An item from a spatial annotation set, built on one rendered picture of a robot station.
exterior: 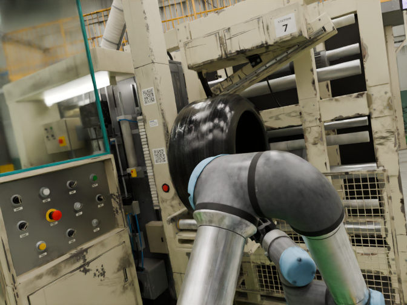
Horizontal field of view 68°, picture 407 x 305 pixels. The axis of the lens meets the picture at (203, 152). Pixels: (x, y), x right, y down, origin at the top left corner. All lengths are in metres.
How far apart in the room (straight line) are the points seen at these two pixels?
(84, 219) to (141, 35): 0.88
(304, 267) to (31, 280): 0.95
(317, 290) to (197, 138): 0.64
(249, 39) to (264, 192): 1.13
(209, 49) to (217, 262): 1.27
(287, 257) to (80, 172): 1.00
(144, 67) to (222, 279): 1.18
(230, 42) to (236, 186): 1.14
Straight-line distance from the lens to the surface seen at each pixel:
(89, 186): 1.49
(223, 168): 0.53
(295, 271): 0.75
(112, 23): 2.08
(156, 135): 1.47
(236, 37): 1.56
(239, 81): 1.67
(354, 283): 0.70
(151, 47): 1.50
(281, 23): 1.49
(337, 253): 0.60
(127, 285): 1.62
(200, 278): 0.50
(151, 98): 1.48
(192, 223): 1.37
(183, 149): 1.17
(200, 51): 1.64
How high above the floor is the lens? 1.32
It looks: 5 degrees down
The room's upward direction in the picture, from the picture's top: 10 degrees counter-clockwise
